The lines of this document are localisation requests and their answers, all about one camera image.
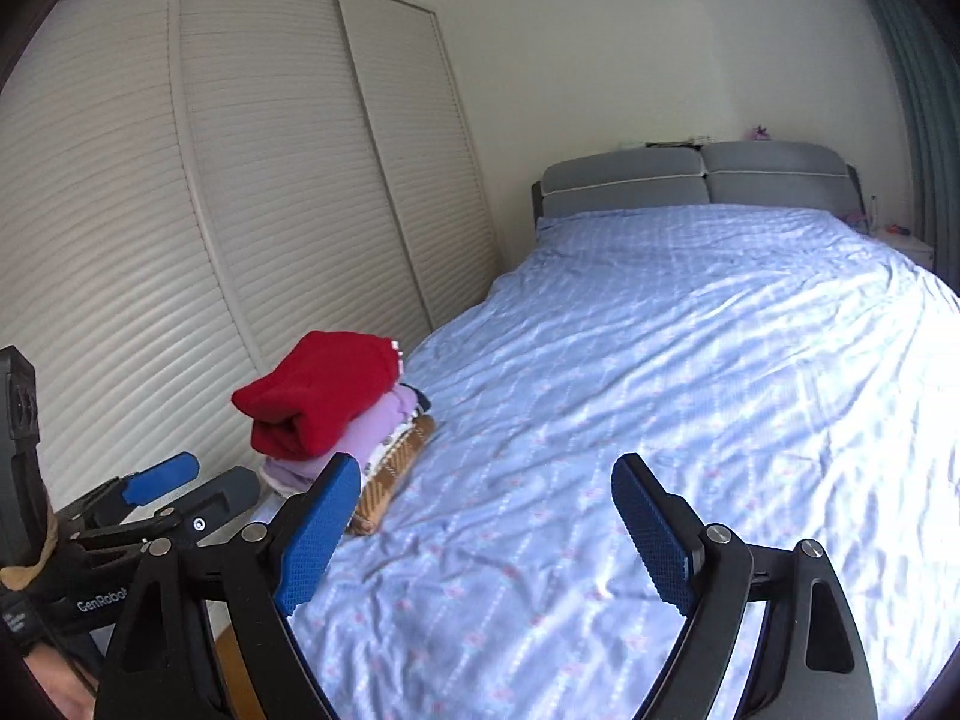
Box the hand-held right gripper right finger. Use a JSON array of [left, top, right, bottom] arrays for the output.
[[611, 452, 878, 720]]

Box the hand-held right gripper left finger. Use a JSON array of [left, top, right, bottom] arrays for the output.
[[94, 454, 362, 720]]

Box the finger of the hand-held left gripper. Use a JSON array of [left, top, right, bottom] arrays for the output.
[[56, 452, 200, 531], [75, 465, 261, 552]]

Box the red cartoon print sweater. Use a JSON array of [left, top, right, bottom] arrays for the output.
[[232, 330, 406, 460]]

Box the person's left forearm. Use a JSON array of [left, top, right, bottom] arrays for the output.
[[21, 649, 100, 720]]

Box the folded brown checked garment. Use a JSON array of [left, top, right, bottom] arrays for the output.
[[349, 412, 438, 537]]

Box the folded white printed garment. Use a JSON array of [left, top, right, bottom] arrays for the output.
[[358, 414, 430, 475]]

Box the folded purple garment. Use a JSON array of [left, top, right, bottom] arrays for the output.
[[261, 382, 419, 497]]

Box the blue floral bed sheet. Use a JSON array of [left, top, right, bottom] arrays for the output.
[[214, 204, 960, 720]]

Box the cream louvred wardrobe door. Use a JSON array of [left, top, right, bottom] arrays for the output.
[[169, 0, 434, 372], [0, 0, 263, 511], [334, 0, 502, 331]]

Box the grey padded bed headboard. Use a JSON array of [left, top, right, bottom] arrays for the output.
[[531, 140, 861, 242]]

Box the white nightstand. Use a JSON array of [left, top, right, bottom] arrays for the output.
[[876, 229, 936, 269]]

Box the grey green curtain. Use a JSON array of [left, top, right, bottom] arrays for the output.
[[847, 0, 960, 293]]

